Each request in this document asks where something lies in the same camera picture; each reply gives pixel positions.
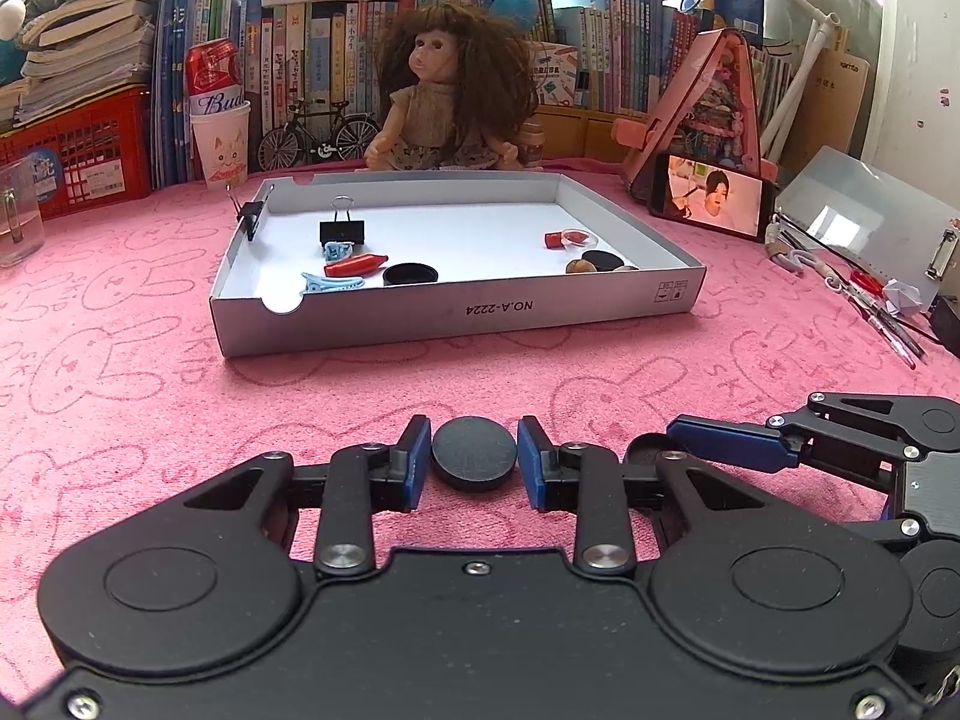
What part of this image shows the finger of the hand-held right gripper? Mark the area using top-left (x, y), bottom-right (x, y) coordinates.
top-left (847, 516), bottom-right (927, 552)
top-left (666, 390), bottom-right (960, 496)

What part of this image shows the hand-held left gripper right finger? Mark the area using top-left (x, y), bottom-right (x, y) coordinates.
top-left (517, 416), bottom-right (773, 578)

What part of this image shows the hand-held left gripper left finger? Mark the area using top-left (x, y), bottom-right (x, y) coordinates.
top-left (180, 415), bottom-right (432, 578)

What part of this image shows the black round lid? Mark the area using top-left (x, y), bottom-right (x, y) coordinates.
top-left (431, 416), bottom-right (520, 494)

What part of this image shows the black shallow rimmed lid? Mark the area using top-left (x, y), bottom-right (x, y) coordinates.
top-left (625, 433), bottom-right (676, 466)

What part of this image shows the black binder clip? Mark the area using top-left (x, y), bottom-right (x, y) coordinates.
top-left (227, 184), bottom-right (271, 241)
top-left (319, 195), bottom-right (366, 247)

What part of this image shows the black pen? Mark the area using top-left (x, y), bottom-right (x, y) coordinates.
top-left (862, 292), bottom-right (929, 362)

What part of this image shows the pink rabbit-print cloth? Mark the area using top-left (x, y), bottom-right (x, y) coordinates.
top-left (0, 157), bottom-right (960, 698)

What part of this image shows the black rectangular block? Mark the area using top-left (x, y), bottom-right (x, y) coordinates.
top-left (930, 296), bottom-right (960, 357)

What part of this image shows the crumpled white paper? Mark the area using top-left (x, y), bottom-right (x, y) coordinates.
top-left (885, 277), bottom-right (931, 316)

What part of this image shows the smartphone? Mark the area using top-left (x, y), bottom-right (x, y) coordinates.
top-left (649, 151), bottom-right (773, 242)

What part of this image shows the clear plastic clipboard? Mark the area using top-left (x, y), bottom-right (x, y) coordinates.
top-left (776, 146), bottom-right (960, 301)

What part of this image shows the small jar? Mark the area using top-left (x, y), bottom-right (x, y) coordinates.
top-left (517, 120), bottom-right (545, 170)

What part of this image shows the wooden drawer box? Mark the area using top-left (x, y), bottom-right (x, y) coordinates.
top-left (536, 105), bottom-right (646, 162)

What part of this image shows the pink house-shaped stand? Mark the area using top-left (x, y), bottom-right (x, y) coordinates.
top-left (611, 28), bottom-right (781, 200)

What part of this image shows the miniature black bicycle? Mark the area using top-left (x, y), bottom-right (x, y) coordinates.
top-left (257, 97), bottom-right (382, 172)

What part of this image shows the row of thin booklets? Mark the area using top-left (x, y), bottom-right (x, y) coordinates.
top-left (750, 45), bottom-right (796, 158)

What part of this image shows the brown cardboard box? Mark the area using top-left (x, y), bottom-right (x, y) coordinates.
top-left (795, 49), bottom-right (871, 158)

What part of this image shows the white paper cup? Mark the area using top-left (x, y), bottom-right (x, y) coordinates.
top-left (189, 100), bottom-right (252, 191)

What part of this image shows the white plastic pipe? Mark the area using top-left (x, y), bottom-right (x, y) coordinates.
top-left (761, 0), bottom-right (841, 166)

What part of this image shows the brown-haired doll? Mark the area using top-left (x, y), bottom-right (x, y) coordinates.
top-left (365, 4), bottom-right (541, 173)

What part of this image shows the colourful printed carton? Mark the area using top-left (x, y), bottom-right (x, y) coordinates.
top-left (529, 43), bottom-right (582, 110)

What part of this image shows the row of upright books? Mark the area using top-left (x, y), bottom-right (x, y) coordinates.
top-left (154, 0), bottom-right (721, 188)

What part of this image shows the red beverage can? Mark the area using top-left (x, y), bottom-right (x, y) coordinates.
top-left (185, 37), bottom-right (245, 117)

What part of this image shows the red plastic crate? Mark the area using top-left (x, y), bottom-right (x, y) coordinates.
top-left (0, 86), bottom-right (155, 222)

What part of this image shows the clear glass mug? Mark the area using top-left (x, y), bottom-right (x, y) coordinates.
top-left (0, 163), bottom-right (46, 267)

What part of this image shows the stack of flat books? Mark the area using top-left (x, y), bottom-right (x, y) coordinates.
top-left (15, 0), bottom-right (215, 125)

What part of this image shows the blue penguin plush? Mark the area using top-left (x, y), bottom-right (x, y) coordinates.
top-left (0, 0), bottom-right (27, 87)

